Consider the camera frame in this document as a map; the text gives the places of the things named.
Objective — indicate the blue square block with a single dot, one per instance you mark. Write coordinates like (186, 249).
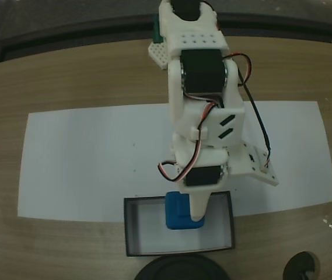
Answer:
(174, 216)

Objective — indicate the brown box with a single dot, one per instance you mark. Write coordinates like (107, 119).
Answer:
(154, 233)

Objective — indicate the black round object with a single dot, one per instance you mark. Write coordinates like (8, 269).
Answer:
(180, 268)

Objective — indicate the white paper sheet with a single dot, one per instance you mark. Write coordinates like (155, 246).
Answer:
(81, 160)
(294, 131)

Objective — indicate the dark round object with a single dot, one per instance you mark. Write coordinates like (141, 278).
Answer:
(300, 266)

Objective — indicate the green clamp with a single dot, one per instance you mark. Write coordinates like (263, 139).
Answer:
(157, 29)

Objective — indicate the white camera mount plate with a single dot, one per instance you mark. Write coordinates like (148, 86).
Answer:
(256, 172)

